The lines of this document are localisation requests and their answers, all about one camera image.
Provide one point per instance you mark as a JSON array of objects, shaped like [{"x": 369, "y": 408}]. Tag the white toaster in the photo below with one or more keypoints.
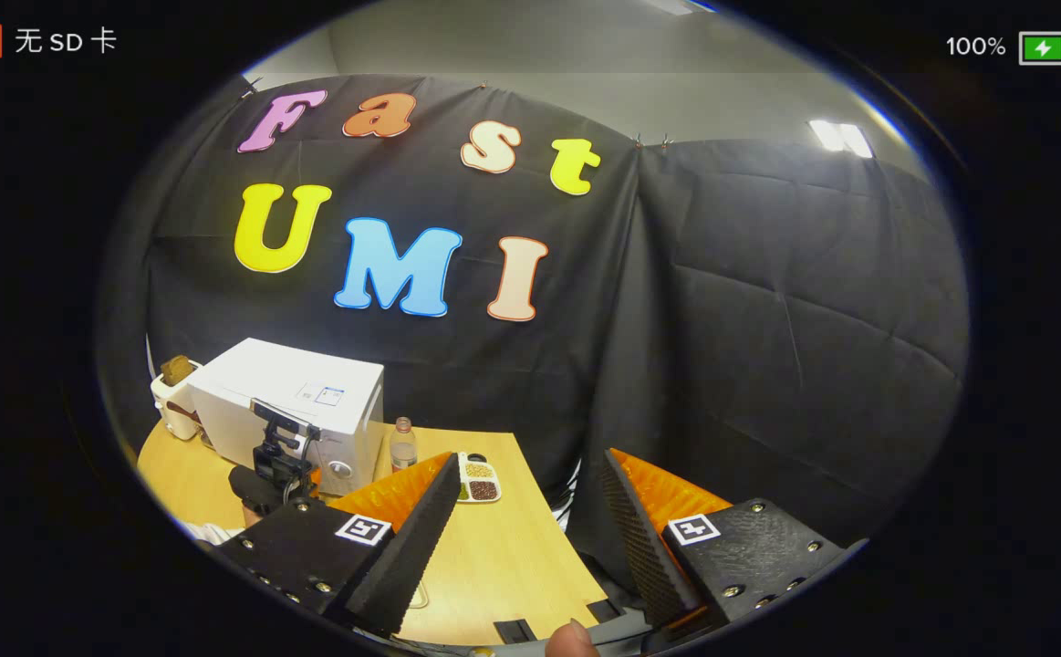
[{"x": 172, "y": 406}]

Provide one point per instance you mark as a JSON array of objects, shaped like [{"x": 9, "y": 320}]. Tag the black tape strip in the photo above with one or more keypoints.
[
  {"x": 514, "y": 631},
  {"x": 605, "y": 610}
]

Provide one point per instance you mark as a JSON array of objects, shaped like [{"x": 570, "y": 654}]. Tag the ceiling light panel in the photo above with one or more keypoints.
[{"x": 840, "y": 137}]

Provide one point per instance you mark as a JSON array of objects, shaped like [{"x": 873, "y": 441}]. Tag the clear plastic bottle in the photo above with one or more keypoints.
[{"x": 403, "y": 449}]

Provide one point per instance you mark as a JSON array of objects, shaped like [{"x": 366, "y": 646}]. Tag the white microwave oven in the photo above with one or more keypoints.
[{"x": 293, "y": 374}]

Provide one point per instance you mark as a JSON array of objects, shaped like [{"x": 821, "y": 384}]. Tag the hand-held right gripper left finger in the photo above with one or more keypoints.
[{"x": 411, "y": 552}]

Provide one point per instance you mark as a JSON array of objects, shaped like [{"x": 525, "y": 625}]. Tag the white divided grain tray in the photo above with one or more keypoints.
[{"x": 480, "y": 479}]

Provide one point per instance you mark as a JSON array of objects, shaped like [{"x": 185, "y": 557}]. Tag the black backdrop cloth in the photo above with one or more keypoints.
[{"x": 767, "y": 319}]

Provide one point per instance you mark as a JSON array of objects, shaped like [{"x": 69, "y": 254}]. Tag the brown bread slice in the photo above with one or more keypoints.
[{"x": 179, "y": 369}]

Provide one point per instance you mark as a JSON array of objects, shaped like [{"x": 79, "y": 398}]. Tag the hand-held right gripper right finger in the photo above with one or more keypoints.
[{"x": 644, "y": 561}]

